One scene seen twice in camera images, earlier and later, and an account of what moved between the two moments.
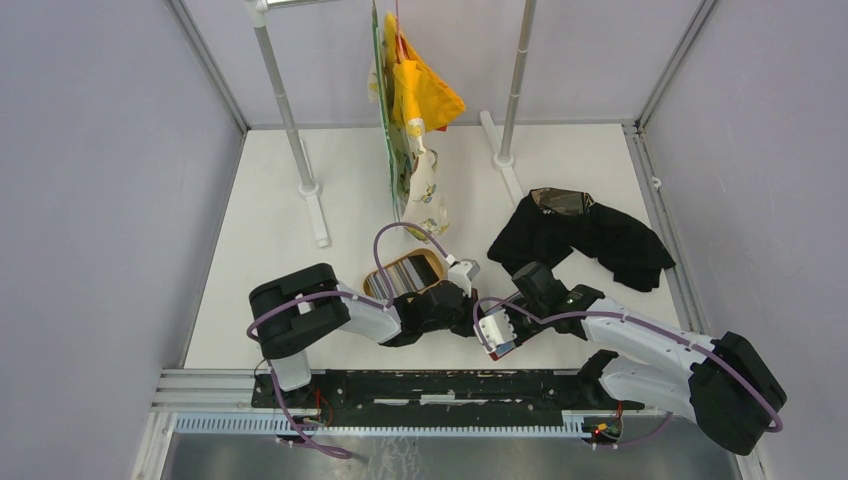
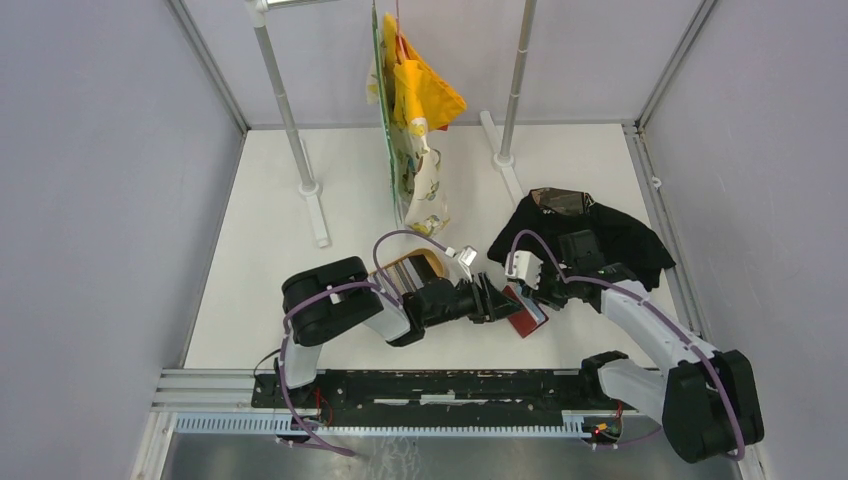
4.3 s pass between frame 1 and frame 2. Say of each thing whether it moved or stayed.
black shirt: stayed
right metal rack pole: stayed
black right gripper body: moved
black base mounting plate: stayed
